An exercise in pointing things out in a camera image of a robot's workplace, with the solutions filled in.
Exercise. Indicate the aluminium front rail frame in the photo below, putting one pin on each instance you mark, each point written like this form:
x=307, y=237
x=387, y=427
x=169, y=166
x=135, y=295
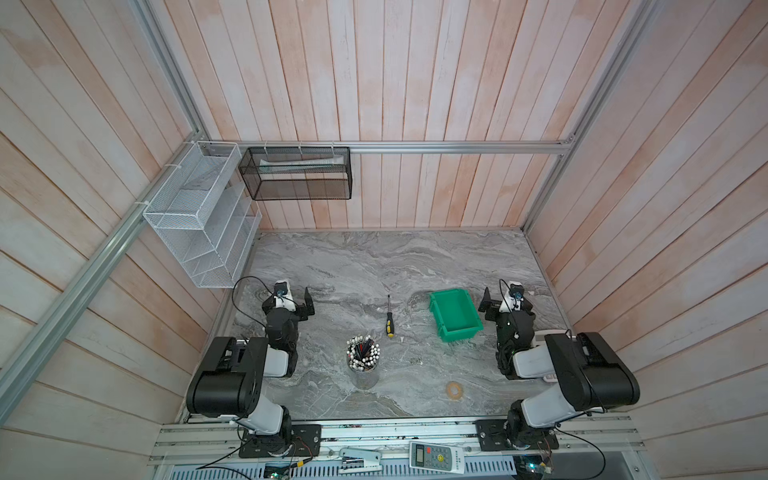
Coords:
x=601, y=446

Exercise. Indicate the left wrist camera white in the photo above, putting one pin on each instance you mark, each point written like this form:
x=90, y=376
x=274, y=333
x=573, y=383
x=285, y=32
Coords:
x=283, y=297

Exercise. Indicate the yellow black handled screwdriver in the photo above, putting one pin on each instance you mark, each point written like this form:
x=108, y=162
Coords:
x=390, y=328

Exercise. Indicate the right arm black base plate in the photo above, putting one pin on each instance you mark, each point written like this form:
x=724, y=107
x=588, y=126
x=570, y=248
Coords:
x=502, y=435

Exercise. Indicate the black wire mesh basket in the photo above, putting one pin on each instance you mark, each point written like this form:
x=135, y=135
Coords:
x=276, y=173

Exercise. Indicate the green plastic bin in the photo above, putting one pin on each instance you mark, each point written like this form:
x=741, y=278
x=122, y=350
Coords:
x=455, y=315

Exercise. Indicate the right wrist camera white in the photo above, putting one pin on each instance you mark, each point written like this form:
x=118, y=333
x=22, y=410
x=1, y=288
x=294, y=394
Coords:
x=515, y=294

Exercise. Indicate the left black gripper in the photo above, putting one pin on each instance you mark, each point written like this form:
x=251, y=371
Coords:
x=302, y=309

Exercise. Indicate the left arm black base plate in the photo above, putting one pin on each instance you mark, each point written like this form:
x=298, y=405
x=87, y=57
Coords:
x=301, y=441

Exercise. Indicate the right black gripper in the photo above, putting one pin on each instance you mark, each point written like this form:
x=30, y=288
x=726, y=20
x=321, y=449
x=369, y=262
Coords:
x=495, y=309

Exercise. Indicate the white remote control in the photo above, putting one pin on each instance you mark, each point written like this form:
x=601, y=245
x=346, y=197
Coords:
x=436, y=458

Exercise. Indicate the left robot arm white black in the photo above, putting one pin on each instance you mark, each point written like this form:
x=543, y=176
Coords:
x=229, y=379

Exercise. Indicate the white wire mesh shelf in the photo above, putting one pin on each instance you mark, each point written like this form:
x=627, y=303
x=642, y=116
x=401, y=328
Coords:
x=203, y=216

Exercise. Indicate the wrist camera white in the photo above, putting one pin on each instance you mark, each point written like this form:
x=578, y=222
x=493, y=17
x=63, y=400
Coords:
x=515, y=294
x=283, y=297

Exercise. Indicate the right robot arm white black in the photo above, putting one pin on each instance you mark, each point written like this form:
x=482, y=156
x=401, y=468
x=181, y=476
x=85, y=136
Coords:
x=589, y=375

